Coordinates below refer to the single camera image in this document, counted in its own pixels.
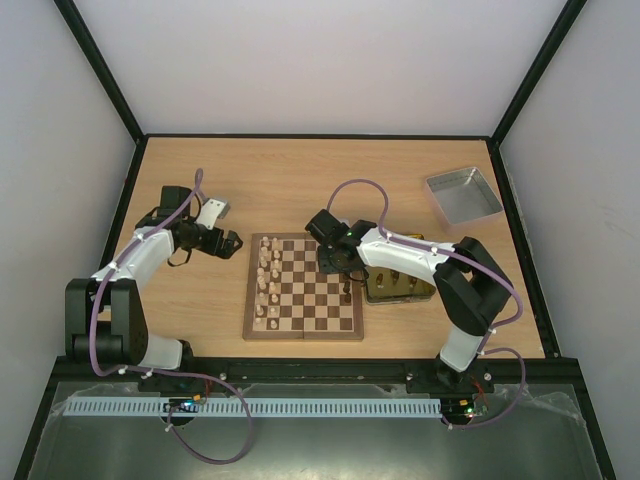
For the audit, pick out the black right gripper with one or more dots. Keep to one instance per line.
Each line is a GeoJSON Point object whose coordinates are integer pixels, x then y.
{"type": "Point", "coordinates": [338, 262]}

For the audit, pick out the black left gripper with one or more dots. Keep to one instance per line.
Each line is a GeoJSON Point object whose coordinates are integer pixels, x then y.
{"type": "Point", "coordinates": [226, 251]}

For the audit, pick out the gold tin box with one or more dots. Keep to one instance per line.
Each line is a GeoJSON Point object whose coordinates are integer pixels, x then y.
{"type": "Point", "coordinates": [386, 286]}

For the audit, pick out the wooden chess board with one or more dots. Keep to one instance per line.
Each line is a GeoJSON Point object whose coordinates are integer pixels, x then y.
{"type": "Point", "coordinates": [288, 298]}

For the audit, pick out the silver tin lid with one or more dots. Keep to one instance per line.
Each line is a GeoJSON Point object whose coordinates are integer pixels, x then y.
{"type": "Point", "coordinates": [462, 199]}

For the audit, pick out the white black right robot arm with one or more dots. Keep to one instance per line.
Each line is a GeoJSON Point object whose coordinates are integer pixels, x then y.
{"type": "Point", "coordinates": [472, 288]}

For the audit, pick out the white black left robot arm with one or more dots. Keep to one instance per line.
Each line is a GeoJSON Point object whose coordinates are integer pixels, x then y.
{"type": "Point", "coordinates": [105, 324]}

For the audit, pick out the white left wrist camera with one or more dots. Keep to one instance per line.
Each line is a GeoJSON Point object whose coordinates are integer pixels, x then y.
{"type": "Point", "coordinates": [211, 211]}

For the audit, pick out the white slotted cable duct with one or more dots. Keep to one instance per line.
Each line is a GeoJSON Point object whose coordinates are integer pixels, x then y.
{"type": "Point", "coordinates": [256, 407]}

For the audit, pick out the black aluminium frame rail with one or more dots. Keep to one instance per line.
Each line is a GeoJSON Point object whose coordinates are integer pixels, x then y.
{"type": "Point", "coordinates": [418, 376]}

